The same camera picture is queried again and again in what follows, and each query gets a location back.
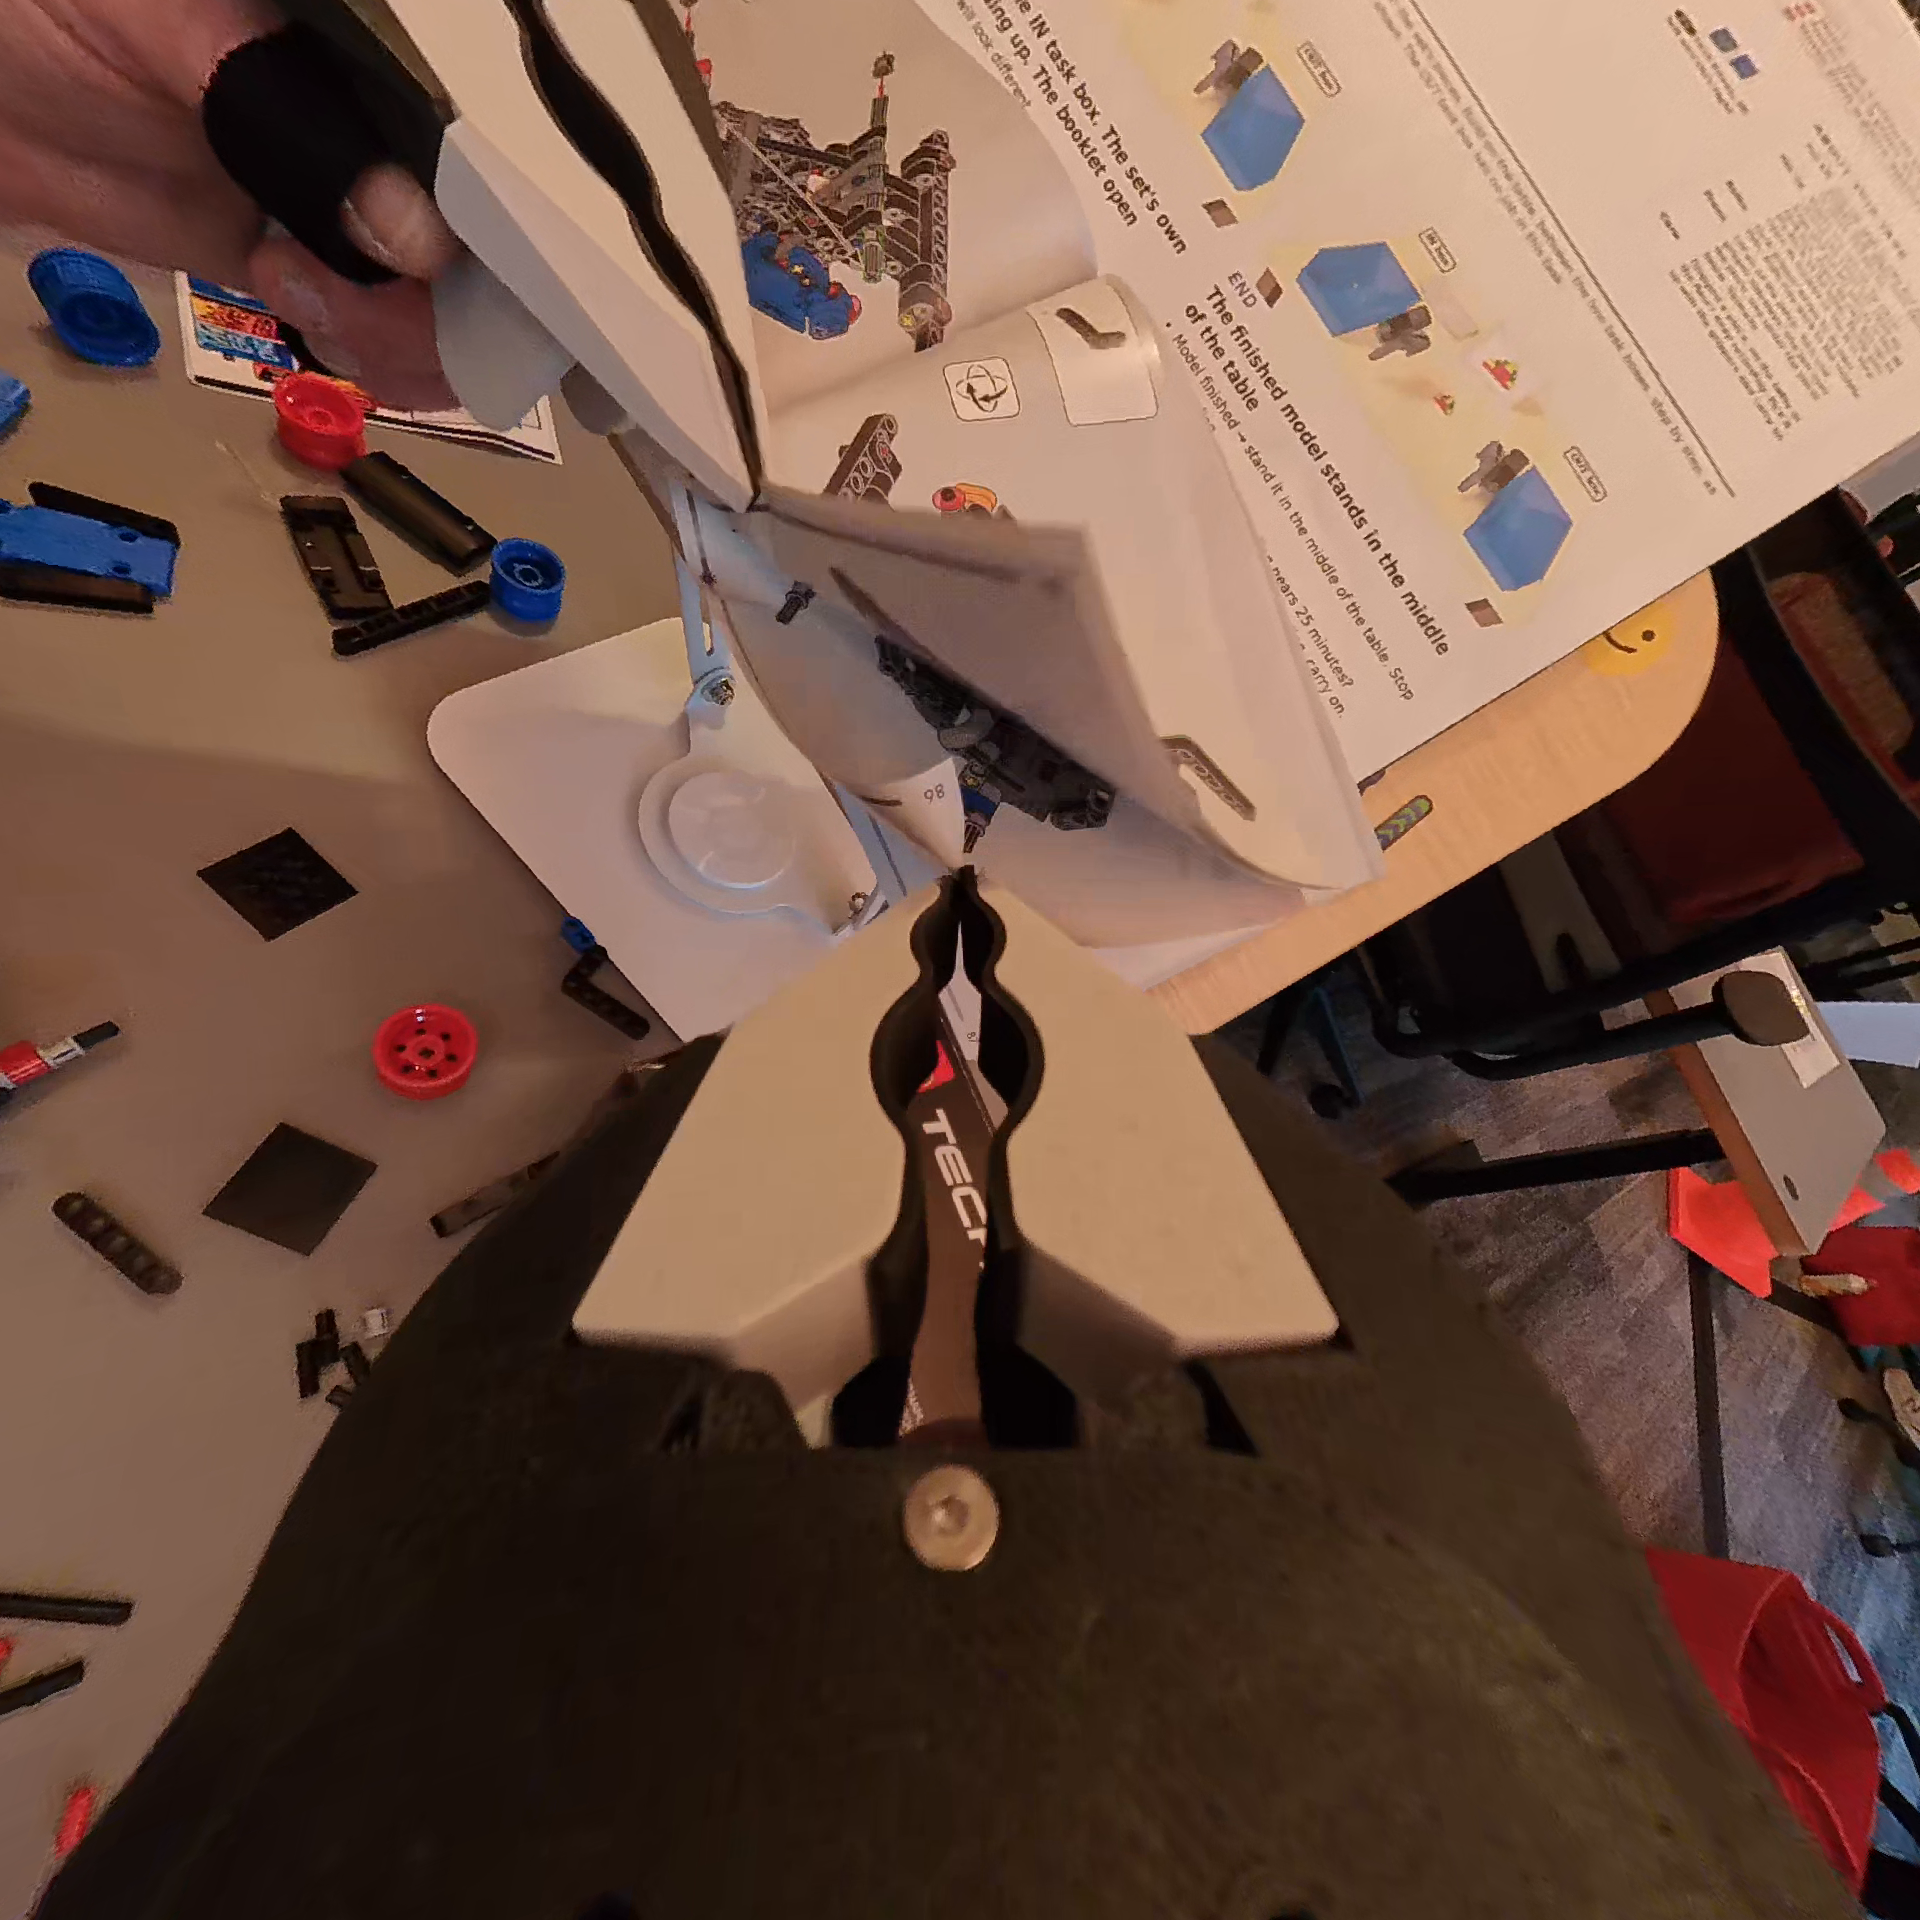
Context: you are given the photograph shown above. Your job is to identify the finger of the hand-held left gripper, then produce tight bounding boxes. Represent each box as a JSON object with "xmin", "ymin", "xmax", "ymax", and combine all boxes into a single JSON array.
[
  {"xmin": 383, "ymin": 0, "xmax": 766, "ymax": 517},
  {"xmin": 534, "ymin": 0, "xmax": 770, "ymax": 485}
]

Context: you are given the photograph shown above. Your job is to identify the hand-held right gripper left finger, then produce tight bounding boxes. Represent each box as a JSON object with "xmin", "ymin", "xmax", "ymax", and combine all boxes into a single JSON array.
[{"xmin": 572, "ymin": 868, "xmax": 975, "ymax": 1450}]

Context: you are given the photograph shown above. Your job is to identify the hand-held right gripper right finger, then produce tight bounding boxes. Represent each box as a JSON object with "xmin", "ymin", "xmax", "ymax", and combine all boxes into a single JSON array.
[{"xmin": 961, "ymin": 877, "xmax": 1341, "ymax": 1450}]

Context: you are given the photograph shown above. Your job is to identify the instruction booklet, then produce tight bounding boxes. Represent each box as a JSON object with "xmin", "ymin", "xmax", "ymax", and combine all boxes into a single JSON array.
[{"xmin": 606, "ymin": 0, "xmax": 1389, "ymax": 1450}]

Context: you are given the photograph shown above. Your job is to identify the grey desk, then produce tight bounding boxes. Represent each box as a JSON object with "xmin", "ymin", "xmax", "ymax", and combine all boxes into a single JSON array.
[{"xmin": 0, "ymin": 224, "xmax": 965, "ymax": 1920}]

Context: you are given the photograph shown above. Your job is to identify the printed task sheet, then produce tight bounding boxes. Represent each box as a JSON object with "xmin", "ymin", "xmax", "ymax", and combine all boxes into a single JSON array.
[{"xmin": 901, "ymin": 0, "xmax": 1920, "ymax": 781}]

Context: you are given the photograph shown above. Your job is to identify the person's left hand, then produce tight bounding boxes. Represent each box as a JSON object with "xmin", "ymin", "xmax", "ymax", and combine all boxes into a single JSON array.
[{"xmin": 0, "ymin": 0, "xmax": 468, "ymax": 413}]

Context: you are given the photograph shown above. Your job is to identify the colourful sticker sheet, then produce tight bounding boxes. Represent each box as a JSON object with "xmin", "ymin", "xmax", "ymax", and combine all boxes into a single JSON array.
[{"xmin": 173, "ymin": 271, "xmax": 564, "ymax": 466}]

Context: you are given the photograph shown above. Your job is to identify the red toy wheel hub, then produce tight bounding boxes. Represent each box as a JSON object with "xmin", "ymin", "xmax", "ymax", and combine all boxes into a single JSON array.
[
  {"xmin": 368, "ymin": 1001, "xmax": 482, "ymax": 1099},
  {"xmin": 273, "ymin": 369, "xmax": 372, "ymax": 470}
]

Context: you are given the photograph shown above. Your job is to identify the thin black liftarm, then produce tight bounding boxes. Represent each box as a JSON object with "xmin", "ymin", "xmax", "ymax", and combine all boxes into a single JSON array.
[
  {"xmin": 26, "ymin": 479, "xmax": 186, "ymax": 547},
  {"xmin": 0, "ymin": 569, "xmax": 159, "ymax": 616}
]

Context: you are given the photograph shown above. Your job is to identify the bunch of small black pins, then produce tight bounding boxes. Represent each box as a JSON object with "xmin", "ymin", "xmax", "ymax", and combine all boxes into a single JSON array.
[{"xmin": 291, "ymin": 1310, "xmax": 376, "ymax": 1409}]

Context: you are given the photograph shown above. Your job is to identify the black smooth square tile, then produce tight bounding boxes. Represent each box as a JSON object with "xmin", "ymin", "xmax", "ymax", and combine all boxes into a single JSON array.
[{"xmin": 202, "ymin": 1122, "xmax": 380, "ymax": 1261}]

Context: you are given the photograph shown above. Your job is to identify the blue flat panel piece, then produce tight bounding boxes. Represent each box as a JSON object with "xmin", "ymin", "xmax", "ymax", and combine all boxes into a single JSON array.
[{"xmin": 0, "ymin": 500, "xmax": 186, "ymax": 596}]

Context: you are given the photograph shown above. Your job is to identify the white book stand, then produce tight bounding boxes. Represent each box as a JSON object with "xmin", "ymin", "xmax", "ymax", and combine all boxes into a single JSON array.
[{"xmin": 429, "ymin": 479, "xmax": 965, "ymax": 1051}]

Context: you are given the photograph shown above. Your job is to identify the orange paper scraps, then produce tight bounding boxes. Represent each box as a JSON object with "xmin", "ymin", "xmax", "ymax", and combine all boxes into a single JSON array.
[{"xmin": 1668, "ymin": 1145, "xmax": 1920, "ymax": 1351}]

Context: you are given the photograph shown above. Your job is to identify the light wooden board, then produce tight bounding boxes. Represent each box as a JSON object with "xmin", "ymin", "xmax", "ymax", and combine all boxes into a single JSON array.
[{"xmin": 1147, "ymin": 570, "xmax": 1721, "ymax": 1039}]

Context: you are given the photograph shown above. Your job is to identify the black holed square plate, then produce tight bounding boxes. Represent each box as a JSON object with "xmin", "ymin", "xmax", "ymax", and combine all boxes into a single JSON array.
[{"xmin": 197, "ymin": 826, "xmax": 364, "ymax": 942}]

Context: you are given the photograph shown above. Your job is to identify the short black brick beam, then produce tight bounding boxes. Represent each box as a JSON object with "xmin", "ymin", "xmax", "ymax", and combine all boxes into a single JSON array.
[{"xmin": 52, "ymin": 1189, "xmax": 186, "ymax": 1296}]

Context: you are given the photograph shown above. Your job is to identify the grey flat device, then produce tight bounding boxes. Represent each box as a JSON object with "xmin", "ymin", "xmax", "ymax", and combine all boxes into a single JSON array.
[{"xmin": 1646, "ymin": 942, "xmax": 1891, "ymax": 1261}]

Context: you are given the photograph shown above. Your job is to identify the red plastic bin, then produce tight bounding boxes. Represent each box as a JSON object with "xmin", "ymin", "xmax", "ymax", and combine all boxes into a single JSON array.
[{"xmin": 1642, "ymin": 1544, "xmax": 1894, "ymax": 1894}]

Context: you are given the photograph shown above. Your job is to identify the black frame brick piece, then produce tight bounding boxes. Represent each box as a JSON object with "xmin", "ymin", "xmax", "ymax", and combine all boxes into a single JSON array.
[{"xmin": 278, "ymin": 492, "xmax": 396, "ymax": 622}]

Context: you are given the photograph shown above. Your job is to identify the black chair frame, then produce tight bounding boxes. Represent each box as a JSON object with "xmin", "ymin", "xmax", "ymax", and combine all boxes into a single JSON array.
[{"xmin": 1245, "ymin": 496, "xmax": 1920, "ymax": 1200}]

